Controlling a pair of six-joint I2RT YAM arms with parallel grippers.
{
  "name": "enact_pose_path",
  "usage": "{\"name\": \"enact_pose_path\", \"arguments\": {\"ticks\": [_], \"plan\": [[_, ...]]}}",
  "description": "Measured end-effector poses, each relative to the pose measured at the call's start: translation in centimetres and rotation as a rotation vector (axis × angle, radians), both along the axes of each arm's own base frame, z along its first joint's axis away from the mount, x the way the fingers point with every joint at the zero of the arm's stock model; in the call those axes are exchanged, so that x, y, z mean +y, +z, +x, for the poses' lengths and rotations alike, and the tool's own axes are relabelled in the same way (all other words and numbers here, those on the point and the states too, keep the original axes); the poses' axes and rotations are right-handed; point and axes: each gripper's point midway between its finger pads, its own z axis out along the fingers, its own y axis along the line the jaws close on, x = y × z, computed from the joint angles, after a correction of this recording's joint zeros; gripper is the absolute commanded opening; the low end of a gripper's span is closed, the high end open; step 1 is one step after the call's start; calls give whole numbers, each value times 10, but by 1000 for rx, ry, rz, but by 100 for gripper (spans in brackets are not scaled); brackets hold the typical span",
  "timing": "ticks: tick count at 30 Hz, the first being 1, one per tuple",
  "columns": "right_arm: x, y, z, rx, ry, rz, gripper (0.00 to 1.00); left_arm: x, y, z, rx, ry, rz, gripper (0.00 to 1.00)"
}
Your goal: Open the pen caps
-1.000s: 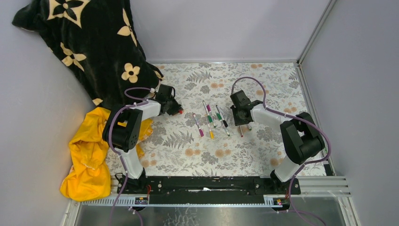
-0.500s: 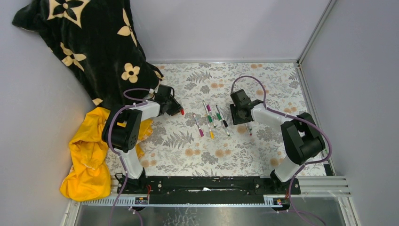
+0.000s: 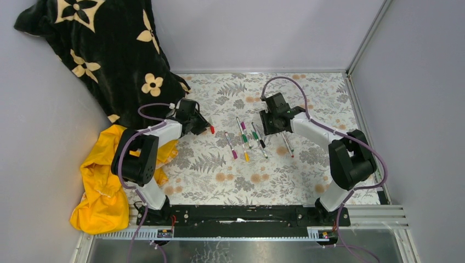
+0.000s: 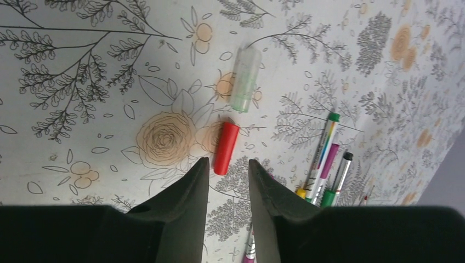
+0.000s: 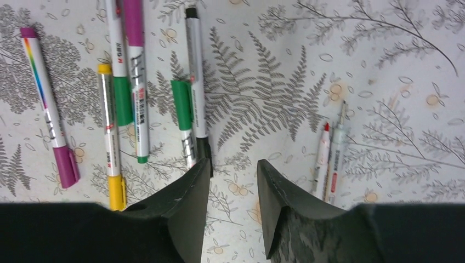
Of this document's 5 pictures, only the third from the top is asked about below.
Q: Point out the black floral blanket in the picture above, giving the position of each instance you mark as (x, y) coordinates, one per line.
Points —
(113, 48)

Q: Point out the yellow cloth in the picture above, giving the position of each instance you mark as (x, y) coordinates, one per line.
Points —
(104, 205)

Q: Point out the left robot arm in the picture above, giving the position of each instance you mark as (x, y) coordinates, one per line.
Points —
(135, 159)

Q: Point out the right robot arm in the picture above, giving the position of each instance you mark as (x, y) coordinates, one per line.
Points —
(351, 162)

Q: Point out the floral tablecloth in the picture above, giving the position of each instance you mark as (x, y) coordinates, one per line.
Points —
(205, 172)

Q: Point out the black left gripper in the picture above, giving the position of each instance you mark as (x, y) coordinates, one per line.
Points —
(202, 124)

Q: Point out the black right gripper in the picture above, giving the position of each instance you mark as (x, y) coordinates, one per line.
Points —
(264, 115)

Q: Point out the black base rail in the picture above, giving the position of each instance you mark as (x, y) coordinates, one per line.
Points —
(242, 221)

